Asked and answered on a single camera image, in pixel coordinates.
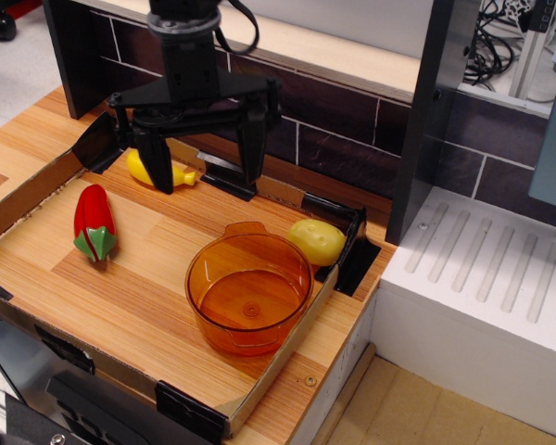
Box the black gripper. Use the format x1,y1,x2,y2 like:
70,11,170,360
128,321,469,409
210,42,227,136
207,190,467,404
107,34,282,195

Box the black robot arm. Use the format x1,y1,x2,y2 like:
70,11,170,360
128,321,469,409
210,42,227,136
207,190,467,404
107,1,281,201

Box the orange transparent plastic pot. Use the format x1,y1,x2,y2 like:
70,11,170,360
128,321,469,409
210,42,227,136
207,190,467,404
184,222,314,357

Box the cardboard fence with black tape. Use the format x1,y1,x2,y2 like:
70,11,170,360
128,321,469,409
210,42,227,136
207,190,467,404
0,110,382,440

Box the red toy chili pepper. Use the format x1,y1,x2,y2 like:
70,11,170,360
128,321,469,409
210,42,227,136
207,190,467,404
73,184,118,262

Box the yellow toy potato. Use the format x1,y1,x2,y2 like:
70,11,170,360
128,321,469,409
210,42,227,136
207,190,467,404
287,219,347,266

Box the black chair caster wheel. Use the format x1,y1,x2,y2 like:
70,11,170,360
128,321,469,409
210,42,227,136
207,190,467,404
0,11,17,42

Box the dark grey vertical panel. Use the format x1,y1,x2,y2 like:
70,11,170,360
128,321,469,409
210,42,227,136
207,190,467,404
385,0,480,245

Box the brass screw in table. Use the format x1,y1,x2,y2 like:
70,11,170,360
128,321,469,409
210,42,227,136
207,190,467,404
305,375,317,387

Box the black equipment at bottom left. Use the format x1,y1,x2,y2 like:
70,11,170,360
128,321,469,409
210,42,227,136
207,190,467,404
0,249,177,445

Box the white toy sink drainboard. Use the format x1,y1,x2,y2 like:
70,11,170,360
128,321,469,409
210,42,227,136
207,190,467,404
372,188,556,436

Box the tangled black cables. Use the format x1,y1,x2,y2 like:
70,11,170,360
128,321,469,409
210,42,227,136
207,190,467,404
462,0,532,87

